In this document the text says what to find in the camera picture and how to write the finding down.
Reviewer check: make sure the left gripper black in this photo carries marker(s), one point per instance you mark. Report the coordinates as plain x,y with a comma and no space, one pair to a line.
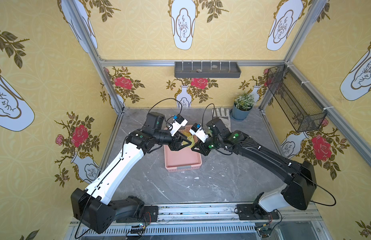
176,141

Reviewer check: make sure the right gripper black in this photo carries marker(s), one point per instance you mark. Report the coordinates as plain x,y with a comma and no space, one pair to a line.
205,145

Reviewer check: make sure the yellow shuttlecock five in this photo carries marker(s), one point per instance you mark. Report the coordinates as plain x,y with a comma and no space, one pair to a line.
192,138

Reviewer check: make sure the pink plastic storage basket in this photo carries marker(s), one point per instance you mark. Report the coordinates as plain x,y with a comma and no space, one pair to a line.
182,160

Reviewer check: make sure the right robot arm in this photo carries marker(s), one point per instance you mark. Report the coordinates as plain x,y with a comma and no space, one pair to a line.
298,179

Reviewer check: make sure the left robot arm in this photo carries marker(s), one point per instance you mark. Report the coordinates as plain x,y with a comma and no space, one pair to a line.
93,206

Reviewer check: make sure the white grey work glove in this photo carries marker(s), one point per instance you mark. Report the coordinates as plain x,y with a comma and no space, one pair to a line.
223,114

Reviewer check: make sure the potted plant blue pot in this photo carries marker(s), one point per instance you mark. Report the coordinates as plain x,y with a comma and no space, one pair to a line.
242,105

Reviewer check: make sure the grey wall shelf tray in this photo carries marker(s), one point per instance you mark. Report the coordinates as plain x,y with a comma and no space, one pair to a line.
207,69

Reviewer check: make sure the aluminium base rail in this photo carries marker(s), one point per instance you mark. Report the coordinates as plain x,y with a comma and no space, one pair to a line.
184,219

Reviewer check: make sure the black wire mesh basket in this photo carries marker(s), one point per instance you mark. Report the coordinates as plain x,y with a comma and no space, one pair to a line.
301,107

